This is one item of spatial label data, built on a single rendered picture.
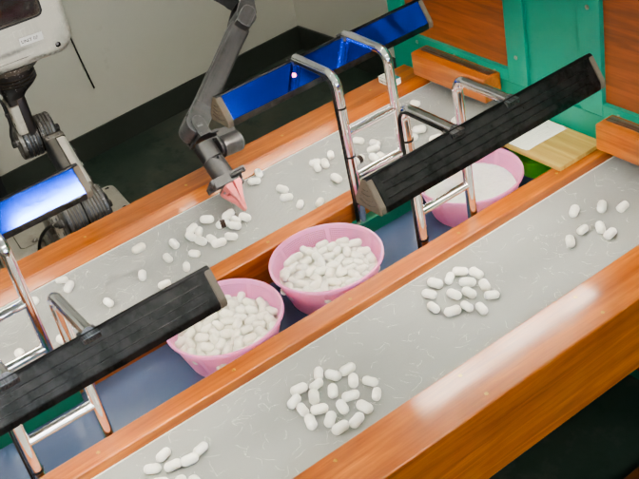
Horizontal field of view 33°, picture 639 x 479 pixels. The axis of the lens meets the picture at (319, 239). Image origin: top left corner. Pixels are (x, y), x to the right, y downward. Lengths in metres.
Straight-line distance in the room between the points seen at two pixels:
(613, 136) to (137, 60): 2.71
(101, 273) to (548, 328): 1.10
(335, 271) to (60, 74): 2.43
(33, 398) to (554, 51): 1.54
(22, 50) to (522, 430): 1.57
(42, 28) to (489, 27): 1.15
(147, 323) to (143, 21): 3.05
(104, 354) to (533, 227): 1.08
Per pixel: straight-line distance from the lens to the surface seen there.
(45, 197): 2.32
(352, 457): 1.95
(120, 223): 2.76
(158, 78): 4.88
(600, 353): 2.20
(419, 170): 2.07
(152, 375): 2.39
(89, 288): 2.61
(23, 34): 2.85
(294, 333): 2.24
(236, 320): 2.35
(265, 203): 2.72
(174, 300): 1.86
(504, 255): 2.39
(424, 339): 2.20
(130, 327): 1.84
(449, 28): 3.00
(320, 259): 2.46
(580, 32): 2.61
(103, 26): 4.69
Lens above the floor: 2.17
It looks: 34 degrees down
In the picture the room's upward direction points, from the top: 13 degrees counter-clockwise
